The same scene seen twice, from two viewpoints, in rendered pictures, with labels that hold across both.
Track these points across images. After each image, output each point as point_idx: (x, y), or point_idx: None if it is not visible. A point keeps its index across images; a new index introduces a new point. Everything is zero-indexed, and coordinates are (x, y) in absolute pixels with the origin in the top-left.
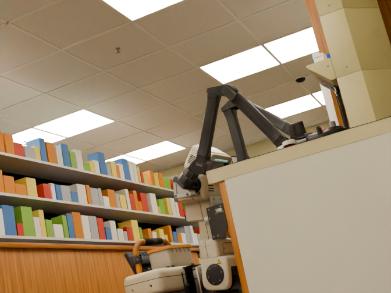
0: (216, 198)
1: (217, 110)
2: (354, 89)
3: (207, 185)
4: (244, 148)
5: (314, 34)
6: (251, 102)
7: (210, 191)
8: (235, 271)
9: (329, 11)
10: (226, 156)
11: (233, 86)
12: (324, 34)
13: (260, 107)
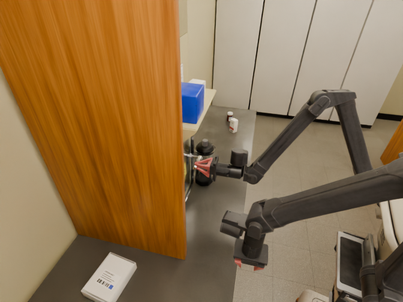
0: (368, 244)
1: (340, 123)
2: None
3: (382, 228)
4: (390, 257)
5: (179, 26)
6: (381, 170)
7: (381, 238)
8: (333, 295)
9: None
10: (382, 222)
11: (312, 96)
12: (188, 57)
13: (344, 180)
